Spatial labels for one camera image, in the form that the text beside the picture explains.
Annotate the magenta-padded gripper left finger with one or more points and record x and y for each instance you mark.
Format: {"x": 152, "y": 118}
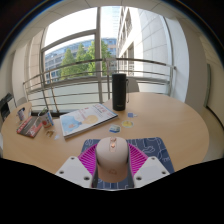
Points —
{"x": 75, "y": 171}

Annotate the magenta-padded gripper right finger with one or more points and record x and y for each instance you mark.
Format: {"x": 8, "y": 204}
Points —
{"x": 150, "y": 170}

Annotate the beige computer mouse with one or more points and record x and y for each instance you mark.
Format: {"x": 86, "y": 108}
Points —
{"x": 112, "y": 158}

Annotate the blue patterned mouse pad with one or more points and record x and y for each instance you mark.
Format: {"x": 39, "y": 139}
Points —
{"x": 156, "y": 150}

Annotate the round yellow sticker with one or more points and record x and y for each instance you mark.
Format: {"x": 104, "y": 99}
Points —
{"x": 127, "y": 124}

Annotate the white and blue magazine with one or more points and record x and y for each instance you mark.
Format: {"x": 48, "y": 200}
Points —
{"x": 88, "y": 120}

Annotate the blue and white sticker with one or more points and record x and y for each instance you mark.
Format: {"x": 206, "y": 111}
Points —
{"x": 115, "y": 128}

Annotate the small pale blue sticker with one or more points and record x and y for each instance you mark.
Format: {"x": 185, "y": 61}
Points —
{"x": 131, "y": 115}

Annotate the white mug with red print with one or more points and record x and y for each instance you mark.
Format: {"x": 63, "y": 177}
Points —
{"x": 46, "y": 119}

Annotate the red and green booklet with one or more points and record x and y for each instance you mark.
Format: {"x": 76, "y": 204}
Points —
{"x": 30, "y": 126}

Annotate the small colourful can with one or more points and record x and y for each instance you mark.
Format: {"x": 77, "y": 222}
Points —
{"x": 21, "y": 114}

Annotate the black drink bottle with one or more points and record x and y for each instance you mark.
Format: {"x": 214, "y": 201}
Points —
{"x": 119, "y": 91}

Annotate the black office chair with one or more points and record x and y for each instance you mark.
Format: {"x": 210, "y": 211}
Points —
{"x": 6, "y": 106}

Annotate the metal balcony railing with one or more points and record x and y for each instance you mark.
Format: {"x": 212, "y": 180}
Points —
{"x": 83, "y": 71}

